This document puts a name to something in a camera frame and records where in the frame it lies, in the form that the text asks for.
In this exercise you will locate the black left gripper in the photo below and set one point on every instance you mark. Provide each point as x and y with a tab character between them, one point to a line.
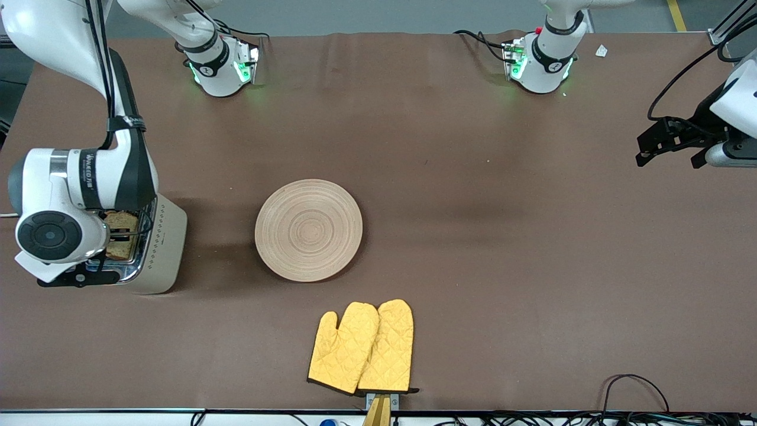
703	122

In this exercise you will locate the aluminium frame profile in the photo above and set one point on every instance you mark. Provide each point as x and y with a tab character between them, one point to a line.
718	36

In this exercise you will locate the yellow quilted oven mitt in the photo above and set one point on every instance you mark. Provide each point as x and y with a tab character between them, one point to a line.
390	349
340	355

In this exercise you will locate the beige chrome two-slot toaster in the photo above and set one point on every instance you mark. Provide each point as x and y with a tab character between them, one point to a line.
162	260

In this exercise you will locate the round wooden plate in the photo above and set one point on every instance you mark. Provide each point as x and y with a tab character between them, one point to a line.
307	231

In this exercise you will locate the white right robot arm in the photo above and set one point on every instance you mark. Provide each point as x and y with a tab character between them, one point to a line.
59	177

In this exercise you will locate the blue round object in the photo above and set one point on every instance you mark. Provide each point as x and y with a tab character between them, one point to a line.
329	422

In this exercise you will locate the white paper scrap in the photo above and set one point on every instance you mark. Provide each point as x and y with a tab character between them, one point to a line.
601	51

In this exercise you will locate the brown table cover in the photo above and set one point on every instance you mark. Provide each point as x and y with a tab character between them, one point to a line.
473	177

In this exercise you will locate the brown bread slice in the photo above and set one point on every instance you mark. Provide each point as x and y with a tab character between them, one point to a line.
121	251

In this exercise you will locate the grey metal bracket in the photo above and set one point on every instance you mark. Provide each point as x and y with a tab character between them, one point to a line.
395	401

